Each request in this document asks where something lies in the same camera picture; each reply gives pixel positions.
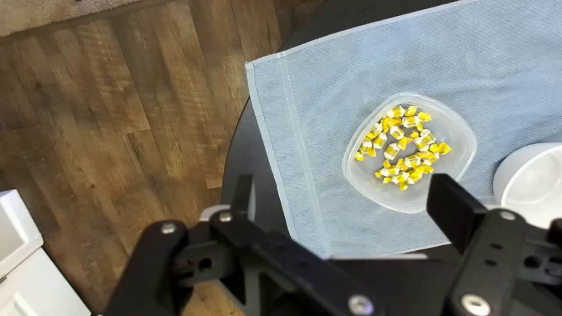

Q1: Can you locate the light blue towel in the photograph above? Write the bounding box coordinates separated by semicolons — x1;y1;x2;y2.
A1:
245;0;562;261

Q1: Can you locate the clear plastic bowl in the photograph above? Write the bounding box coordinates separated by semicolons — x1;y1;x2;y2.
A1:
341;91;478;215

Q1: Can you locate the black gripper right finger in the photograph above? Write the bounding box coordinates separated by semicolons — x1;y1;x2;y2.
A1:
426;171;562;316

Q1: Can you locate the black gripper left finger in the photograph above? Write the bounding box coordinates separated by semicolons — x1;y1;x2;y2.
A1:
104;171;380;316

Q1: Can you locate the white ceramic bowl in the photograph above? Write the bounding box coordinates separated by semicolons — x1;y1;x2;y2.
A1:
492;140;562;229

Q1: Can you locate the white low cabinet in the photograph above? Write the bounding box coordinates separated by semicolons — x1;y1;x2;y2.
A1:
0;187;94;316

